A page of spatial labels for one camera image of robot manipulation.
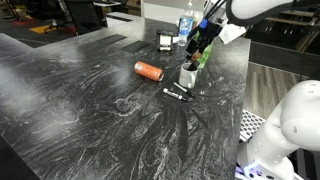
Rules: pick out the green snack bag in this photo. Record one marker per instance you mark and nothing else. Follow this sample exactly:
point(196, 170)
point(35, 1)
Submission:
point(206, 55)

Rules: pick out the orange cylindrical can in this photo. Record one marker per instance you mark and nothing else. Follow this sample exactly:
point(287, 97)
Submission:
point(148, 71)

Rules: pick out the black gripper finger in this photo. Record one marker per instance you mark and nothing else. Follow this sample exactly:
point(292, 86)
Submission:
point(198, 60)
point(191, 47)

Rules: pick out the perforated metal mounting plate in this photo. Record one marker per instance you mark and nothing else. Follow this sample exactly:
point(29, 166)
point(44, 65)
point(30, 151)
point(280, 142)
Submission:
point(252, 125)

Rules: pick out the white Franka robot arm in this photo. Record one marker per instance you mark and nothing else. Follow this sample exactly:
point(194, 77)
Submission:
point(293, 126)

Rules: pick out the white ceramic mug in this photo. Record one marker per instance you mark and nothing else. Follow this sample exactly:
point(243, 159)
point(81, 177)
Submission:
point(186, 78)

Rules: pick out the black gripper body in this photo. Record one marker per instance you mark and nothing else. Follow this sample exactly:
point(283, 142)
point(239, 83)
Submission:
point(206, 35)

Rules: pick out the dark counter grommet plate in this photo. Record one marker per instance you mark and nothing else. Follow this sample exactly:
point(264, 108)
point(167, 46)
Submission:
point(111, 39)

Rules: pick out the black marker with white label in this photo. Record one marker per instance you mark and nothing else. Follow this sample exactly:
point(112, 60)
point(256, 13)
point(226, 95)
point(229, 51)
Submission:
point(174, 95)

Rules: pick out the brown cardboard box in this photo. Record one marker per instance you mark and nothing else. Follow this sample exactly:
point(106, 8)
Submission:
point(133, 6)

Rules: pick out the thin black pen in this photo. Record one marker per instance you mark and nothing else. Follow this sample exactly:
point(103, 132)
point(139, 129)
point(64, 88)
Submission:
point(184, 90)

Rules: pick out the clear water bottle blue label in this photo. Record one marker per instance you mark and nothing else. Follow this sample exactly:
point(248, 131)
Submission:
point(185, 25)

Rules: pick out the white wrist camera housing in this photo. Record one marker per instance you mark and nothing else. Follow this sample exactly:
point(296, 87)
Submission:
point(233, 33)

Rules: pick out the black office chair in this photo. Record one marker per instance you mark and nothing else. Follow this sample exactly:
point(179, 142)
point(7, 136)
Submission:
point(86, 15)
point(50, 15)

